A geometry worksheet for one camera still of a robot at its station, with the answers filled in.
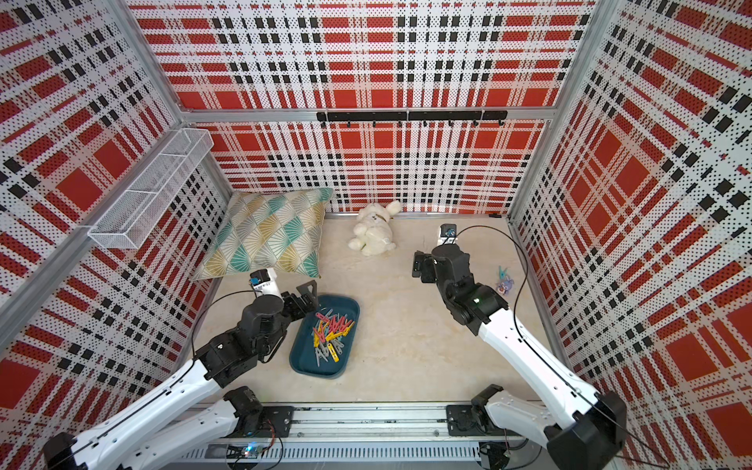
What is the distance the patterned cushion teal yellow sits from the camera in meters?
0.94

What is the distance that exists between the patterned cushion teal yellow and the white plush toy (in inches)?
5.8

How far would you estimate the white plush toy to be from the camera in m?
1.04
